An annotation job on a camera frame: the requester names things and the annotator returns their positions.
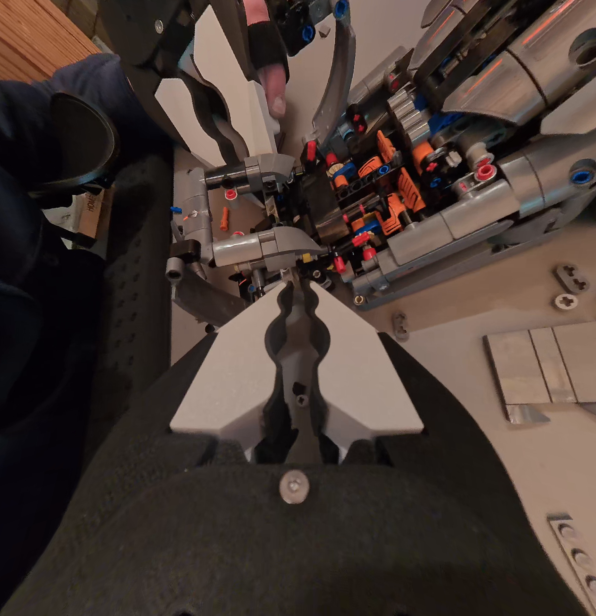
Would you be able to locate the dark perforated panel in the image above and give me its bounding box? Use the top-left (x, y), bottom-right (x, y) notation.
top-left (84, 149), bottom-right (176, 463)

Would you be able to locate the grey lego tile panel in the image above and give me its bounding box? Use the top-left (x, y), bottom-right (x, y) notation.
top-left (483, 321), bottom-right (596, 425)

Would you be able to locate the grey lego car model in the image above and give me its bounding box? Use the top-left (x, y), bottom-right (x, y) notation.
top-left (165, 0), bottom-right (596, 333)

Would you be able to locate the person's left forearm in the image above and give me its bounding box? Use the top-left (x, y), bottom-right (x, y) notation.
top-left (0, 53), bottom-right (173, 193)

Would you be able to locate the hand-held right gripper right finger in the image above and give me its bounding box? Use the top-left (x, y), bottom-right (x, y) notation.
top-left (308, 280), bottom-right (425, 464)

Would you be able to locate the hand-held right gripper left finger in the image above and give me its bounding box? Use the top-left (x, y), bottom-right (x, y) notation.
top-left (170, 283), bottom-right (296, 464)

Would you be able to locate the person's dark blue clothing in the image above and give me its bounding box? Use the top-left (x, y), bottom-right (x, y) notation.
top-left (0, 159), bottom-right (106, 602)

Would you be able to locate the long thin grey studded plate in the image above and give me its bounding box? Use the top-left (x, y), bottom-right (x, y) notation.
top-left (548, 514), bottom-right (596, 616)

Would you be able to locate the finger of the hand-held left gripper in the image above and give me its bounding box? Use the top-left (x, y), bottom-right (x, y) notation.
top-left (155, 77), bottom-right (236, 167)
top-left (192, 5), bottom-right (282, 156)

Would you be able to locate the cardboard box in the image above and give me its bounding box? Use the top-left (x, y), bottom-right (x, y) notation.
top-left (69, 190), bottom-right (106, 241)

